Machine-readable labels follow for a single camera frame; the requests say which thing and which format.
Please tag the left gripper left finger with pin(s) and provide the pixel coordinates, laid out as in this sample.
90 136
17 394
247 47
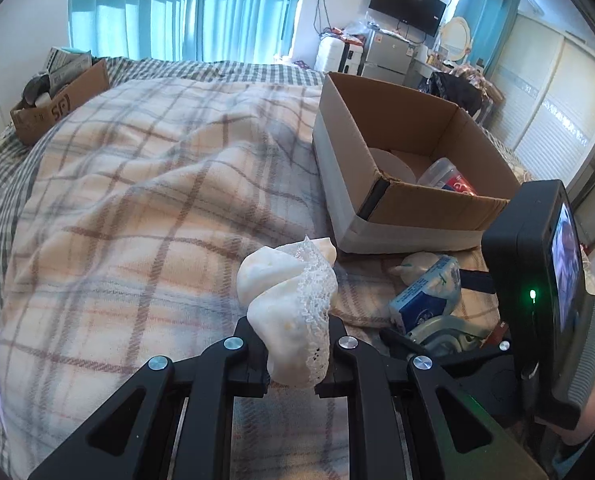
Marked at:
170 420

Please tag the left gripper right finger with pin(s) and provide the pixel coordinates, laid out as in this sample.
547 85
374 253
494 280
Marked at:
414 416

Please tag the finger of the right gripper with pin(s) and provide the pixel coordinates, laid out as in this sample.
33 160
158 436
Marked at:
479 281

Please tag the clear floss pick jar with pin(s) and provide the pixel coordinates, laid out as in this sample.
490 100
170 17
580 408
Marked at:
445 175

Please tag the white tape roll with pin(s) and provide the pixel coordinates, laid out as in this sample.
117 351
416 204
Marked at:
392 165

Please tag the white lace cloth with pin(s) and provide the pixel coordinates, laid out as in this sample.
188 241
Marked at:
287 292

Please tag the blue white tissue pack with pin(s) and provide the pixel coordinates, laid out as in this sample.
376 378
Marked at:
433 288

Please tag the open cardboard box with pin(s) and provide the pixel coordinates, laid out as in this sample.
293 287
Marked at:
373 213

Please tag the black clothes on chair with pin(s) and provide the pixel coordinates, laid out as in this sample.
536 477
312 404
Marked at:
454 89

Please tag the white sliding wardrobe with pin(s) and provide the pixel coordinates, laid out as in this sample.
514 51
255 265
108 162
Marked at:
547 118

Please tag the plaid blanket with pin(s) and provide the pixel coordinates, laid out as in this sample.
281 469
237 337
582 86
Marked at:
144 202

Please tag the silver mini fridge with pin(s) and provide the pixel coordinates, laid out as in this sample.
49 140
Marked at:
387 57

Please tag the oval white mirror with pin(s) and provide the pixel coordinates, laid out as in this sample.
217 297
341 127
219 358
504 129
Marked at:
455 39

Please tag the white suitcase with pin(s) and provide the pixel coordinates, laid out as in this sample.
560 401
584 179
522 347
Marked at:
336 55

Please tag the right blue curtain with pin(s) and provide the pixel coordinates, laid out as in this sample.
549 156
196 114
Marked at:
490 23

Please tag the blue curtain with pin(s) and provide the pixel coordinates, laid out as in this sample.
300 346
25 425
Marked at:
249 31
490 23

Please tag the grey checked bed sheet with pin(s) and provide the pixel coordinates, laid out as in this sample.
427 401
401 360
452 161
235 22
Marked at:
7 199

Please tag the small cardboard box with items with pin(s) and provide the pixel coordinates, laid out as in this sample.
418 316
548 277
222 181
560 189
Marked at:
69 78

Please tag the black wall television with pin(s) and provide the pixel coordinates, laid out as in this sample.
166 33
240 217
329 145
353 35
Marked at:
425 15

